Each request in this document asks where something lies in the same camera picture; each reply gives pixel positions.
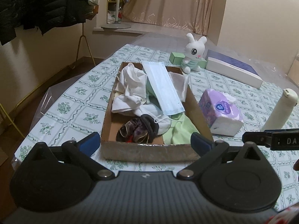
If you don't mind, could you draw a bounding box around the beige curtain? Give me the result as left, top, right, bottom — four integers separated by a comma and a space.
123, 0, 213, 35

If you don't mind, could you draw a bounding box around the green small box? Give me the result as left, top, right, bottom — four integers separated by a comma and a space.
169, 52, 207, 69

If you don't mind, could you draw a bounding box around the white plush bunny toy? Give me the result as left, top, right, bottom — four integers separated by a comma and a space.
180, 33, 207, 74

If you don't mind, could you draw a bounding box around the white sock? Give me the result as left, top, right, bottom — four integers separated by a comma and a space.
112, 97, 171, 135

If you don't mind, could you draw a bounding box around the blue surgical face mask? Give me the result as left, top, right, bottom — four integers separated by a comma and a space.
141, 61, 184, 116

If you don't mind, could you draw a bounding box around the standing fan base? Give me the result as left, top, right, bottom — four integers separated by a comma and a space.
101, 0, 131, 30

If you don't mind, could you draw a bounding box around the black puffer jacket middle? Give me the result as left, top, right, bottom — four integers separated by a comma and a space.
14, 0, 93, 34

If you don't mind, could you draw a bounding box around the orange brown jacket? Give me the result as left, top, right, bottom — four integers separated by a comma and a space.
85, 5, 99, 20

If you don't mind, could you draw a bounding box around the brown cardboard box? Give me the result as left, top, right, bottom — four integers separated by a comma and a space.
100, 62, 212, 162

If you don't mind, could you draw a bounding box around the light green cloth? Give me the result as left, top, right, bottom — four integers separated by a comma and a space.
147, 80, 199, 145

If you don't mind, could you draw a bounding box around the purple tissue pack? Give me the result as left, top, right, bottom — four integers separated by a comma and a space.
199, 88, 244, 136

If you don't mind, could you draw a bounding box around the white fabric piece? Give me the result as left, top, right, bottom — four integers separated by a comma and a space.
115, 63, 147, 104

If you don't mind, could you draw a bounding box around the yellow towel cloth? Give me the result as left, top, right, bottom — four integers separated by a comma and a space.
113, 91, 124, 102

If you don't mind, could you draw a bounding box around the black puffer jacket left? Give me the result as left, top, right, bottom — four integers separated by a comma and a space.
0, 0, 16, 46

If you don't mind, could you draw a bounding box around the dark patterned scrunchie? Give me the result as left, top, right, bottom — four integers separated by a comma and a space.
116, 114, 159, 144

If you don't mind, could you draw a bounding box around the cream thermos bottle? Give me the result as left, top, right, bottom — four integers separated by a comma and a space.
261, 88, 298, 131

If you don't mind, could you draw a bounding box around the cluttered shelf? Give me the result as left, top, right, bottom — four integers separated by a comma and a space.
107, 0, 122, 24

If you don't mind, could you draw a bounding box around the black puffer jacket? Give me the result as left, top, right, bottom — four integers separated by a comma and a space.
0, 0, 16, 46
14, 0, 93, 34

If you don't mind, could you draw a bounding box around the white mesh drawstring bag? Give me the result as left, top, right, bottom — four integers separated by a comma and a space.
168, 72, 189, 102

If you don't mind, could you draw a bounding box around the white and blue flat box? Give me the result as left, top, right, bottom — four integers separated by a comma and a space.
206, 50, 263, 88

